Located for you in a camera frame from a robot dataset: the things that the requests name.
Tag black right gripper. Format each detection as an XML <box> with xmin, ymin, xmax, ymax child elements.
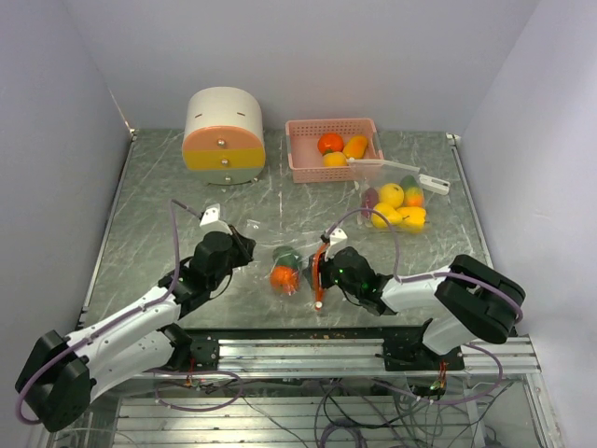
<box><xmin>302</xmin><ymin>243</ymin><xmax>362</xmax><ymax>299</ymax></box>

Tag clear red-zip bag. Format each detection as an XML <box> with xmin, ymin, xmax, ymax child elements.
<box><xmin>243</xmin><ymin>219</ymin><xmax>323</xmax><ymax>312</ymax></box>

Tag fake red orange tomato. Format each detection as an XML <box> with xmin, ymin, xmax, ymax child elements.
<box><xmin>270</xmin><ymin>265</ymin><xmax>299</xmax><ymax>295</ymax></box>

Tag fake dark green avocado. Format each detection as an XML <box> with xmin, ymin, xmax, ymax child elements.
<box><xmin>272</xmin><ymin>245</ymin><xmax>302</xmax><ymax>271</ymax></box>

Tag fake yellow peach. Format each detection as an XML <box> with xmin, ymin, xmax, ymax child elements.
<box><xmin>323</xmin><ymin>151</ymin><xmax>348</xmax><ymax>168</ymax></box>

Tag clear white-slider zip bag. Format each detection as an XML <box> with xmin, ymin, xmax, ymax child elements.
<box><xmin>346</xmin><ymin>156</ymin><xmax>435</xmax><ymax>235</ymax></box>

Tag fake yellow orange mango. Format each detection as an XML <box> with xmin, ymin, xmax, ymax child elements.
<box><xmin>342</xmin><ymin>135</ymin><xmax>368</xmax><ymax>160</ymax></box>

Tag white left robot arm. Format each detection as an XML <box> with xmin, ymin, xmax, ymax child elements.
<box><xmin>15</xmin><ymin>226</ymin><xmax>256</xmax><ymax>432</ymax></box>

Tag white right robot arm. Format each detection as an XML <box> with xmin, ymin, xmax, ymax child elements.
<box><xmin>303</xmin><ymin>246</ymin><xmax>526</xmax><ymax>370</ymax></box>

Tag fake yellow lemon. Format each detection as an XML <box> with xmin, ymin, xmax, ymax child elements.
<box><xmin>370</xmin><ymin>203</ymin><xmax>403</xmax><ymax>229</ymax></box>

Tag fake yellow bell pepper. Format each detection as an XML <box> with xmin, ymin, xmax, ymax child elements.
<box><xmin>396</xmin><ymin>206</ymin><xmax>426</xmax><ymax>233</ymax></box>

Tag fake green orange mango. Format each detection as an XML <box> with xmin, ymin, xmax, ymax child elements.
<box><xmin>400</xmin><ymin>175</ymin><xmax>424</xmax><ymax>207</ymax></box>

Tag round pastel mini drawer cabinet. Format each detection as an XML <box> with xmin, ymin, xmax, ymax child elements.
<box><xmin>182</xmin><ymin>87</ymin><xmax>266</xmax><ymax>185</ymax></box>

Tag pink perforated plastic basket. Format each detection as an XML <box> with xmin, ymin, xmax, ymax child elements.
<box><xmin>285</xmin><ymin>119</ymin><xmax>383</xmax><ymax>184</ymax></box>

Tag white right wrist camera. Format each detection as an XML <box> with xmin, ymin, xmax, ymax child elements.
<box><xmin>325</xmin><ymin>228</ymin><xmax>348</xmax><ymax>260</ymax></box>

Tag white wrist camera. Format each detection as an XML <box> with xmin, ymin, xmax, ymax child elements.
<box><xmin>325</xmin><ymin>228</ymin><xmax>348</xmax><ymax>260</ymax></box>
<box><xmin>200</xmin><ymin>203</ymin><xmax>222</xmax><ymax>231</ymax></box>

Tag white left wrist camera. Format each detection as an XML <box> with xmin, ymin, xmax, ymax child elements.
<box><xmin>200</xmin><ymin>203</ymin><xmax>222</xmax><ymax>231</ymax></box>

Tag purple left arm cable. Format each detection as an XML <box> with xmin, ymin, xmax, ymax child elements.
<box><xmin>15</xmin><ymin>199</ymin><xmax>206</xmax><ymax>424</ymax></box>

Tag aluminium rail frame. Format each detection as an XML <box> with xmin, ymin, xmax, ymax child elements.
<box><xmin>45</xmin><ymin>328</ymin><xmax>562</xmax><ymax>447</ymax></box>

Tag tangled floor cables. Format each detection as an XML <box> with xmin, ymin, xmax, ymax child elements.
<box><xmin>153</xmin><ymin>363</ymin><xmax>505</xmax><ymax>448</ymax></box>

